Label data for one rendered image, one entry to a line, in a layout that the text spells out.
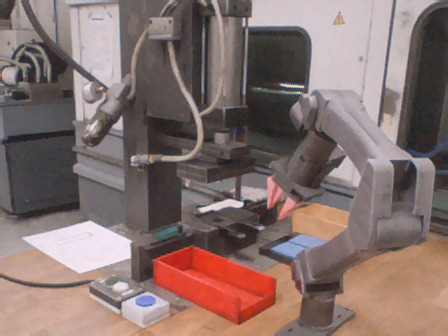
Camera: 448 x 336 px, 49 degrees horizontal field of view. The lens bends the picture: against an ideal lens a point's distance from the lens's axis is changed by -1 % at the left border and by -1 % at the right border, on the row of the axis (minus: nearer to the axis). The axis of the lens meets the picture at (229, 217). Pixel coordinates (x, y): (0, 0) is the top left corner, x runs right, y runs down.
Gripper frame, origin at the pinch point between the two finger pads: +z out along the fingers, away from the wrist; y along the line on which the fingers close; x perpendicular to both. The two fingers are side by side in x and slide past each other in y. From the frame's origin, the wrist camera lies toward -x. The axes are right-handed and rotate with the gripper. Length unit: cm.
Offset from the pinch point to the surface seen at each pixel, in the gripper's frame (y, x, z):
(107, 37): 166, -85, 58
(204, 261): 7.6, 2.0, 23.4
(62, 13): 563, -323, 248
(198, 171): 22.8, -2.4, 9.6
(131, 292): 7.9, 23.0, 23.5
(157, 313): -0.1, 23.4, 20.3
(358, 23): 41, -76, -20
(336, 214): 2, -47, 19
